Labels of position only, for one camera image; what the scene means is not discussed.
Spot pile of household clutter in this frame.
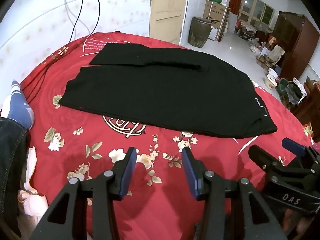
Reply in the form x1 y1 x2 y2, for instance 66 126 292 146
235 20 285 73

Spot dark wooden wardrobe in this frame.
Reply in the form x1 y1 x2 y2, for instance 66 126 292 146
271 11 320 79

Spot person's leg in dark jeans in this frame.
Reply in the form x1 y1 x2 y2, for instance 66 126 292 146
0 117 30 230

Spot black pants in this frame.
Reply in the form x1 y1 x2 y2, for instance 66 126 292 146
59 42 278 140

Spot beige wooden door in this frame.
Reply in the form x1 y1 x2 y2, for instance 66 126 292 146
149 0 190 45

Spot green basin with clothes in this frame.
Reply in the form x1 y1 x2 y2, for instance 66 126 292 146
279 78 308 105

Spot brown wooden cabinet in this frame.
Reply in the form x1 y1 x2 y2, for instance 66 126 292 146
292 80 320 130

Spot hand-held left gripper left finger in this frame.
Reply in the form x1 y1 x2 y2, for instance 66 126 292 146
30 147 137 240

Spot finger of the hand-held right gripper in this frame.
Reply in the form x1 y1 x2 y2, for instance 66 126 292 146
248 145 300 180
282 137 320 160

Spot black cables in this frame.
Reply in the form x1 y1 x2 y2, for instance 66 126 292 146
63 0 93 33

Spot white floral basin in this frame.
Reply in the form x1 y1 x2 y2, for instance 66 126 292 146
262 70 279 90

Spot red floral bedsheet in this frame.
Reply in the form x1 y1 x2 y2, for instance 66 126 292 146
15 31 320 240

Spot person's foot in blue sock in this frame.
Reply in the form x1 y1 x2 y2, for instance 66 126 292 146
1 79 35 130

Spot wooden framed window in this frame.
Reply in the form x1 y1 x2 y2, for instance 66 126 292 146
237 0 275 27

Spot white and pink cloth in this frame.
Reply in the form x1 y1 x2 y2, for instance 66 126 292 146
17 146 49 240

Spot red curtain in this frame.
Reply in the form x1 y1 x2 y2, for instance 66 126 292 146
229 0 244 15

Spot brown ceramic jar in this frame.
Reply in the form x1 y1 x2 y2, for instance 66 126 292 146
188 16 213 48

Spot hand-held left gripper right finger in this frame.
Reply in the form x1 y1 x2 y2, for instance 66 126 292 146
181 146 288 240

